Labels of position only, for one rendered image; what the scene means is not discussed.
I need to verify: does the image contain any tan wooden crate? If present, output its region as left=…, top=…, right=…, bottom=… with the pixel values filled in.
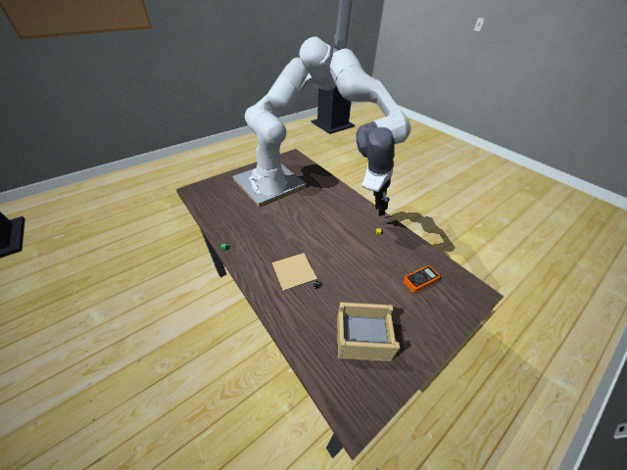
left=337, top=304, right=400, bottom=361

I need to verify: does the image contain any tan flat mat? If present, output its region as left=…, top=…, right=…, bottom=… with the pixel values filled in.
left=272, top=254, right=317, bottom=291

